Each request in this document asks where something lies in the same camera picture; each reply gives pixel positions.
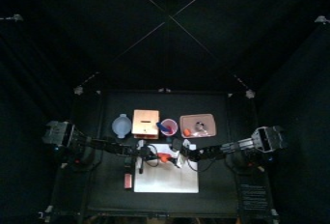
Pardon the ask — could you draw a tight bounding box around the small red object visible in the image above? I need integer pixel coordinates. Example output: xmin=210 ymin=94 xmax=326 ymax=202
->
xmin=157 ymin=153 xmax=173 ymax=164

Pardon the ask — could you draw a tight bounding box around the tan plate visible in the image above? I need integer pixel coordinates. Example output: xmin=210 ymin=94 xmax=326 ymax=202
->
xmin=178 ymin=113 xmax=218 ymax=139

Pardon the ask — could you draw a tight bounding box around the red plastic cup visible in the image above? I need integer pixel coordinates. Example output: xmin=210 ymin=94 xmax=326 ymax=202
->
xmin=159 ymin=118 xmax=180 ymax=137

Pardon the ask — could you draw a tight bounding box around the white cutting board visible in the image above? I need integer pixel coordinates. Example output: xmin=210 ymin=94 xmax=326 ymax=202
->
xmin=133 ymin=142 xmax=201 ymax=194

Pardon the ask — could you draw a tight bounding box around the small red block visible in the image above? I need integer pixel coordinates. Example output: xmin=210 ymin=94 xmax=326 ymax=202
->
xmin=125 ymin=173 xmax=134 ymax=190

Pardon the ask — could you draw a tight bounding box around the wooden box with red panel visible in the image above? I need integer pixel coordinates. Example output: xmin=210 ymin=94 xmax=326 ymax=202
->
xmin=130 ymin=109 xmax=162 ymax=140

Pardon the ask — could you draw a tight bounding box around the pale grey bowl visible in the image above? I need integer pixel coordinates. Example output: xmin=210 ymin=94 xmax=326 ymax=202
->
xmin=111 ymin=113 xmax=133 ymax=139

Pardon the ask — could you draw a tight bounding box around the white text label sticker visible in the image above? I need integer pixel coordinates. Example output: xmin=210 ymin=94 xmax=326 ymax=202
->
xmin=238 ymin=183 xmax=269 ymax=215

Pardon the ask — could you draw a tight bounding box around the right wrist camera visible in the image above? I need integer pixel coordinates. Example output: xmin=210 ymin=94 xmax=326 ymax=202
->
xmin=182 ymin=139 xmax=198 ymax=151

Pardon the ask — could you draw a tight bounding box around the blue handle utensil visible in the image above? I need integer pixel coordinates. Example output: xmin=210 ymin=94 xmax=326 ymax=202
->
xmin=157 ymin=122 xmax=173 ymax=135

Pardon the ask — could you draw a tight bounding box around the thin diagonal brace wire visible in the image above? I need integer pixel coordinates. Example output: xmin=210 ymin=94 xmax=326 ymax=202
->
xmin=77 ymin=0 xmax=228 ymax=91
xmin=121 ymin=0 xmax=252 ymax=95

